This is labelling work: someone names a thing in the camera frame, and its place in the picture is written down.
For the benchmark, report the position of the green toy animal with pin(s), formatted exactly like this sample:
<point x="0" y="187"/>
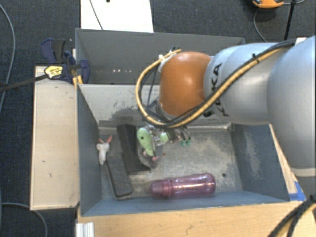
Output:
<point x="145" y="139"/>

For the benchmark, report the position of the grey metal bin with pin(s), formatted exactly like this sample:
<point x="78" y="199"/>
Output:
<point x="202" y="154"/>

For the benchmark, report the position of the black flat block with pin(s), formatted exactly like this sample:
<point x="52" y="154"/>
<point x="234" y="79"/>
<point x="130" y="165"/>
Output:
<point x="128" y="147"/>

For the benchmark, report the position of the purple plastic bottle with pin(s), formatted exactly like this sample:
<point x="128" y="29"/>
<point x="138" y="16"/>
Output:
<point x="187" y="185"/>

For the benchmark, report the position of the dark grey flat block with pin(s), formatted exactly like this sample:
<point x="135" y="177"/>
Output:
<point x="119" y="176"/>

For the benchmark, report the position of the white toy rabbit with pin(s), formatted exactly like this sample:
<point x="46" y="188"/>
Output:
<point x="102" y="150"/>

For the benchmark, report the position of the pale wood board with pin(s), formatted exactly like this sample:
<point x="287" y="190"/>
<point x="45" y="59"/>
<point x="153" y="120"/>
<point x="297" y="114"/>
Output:
<point x="54" y="142"/>

